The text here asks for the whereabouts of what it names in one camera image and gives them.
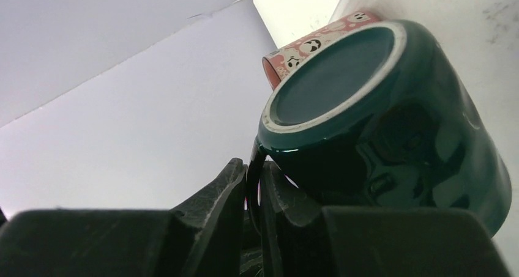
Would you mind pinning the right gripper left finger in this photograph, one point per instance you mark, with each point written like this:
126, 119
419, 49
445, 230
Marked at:
202, 236

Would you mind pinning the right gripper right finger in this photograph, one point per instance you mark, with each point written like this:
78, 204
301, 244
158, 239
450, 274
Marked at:
300, 237

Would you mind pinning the dark green mug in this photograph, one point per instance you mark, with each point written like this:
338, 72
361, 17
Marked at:
381, 118

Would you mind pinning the pink ghost pattern mug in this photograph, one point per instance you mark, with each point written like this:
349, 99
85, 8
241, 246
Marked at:
280, 63

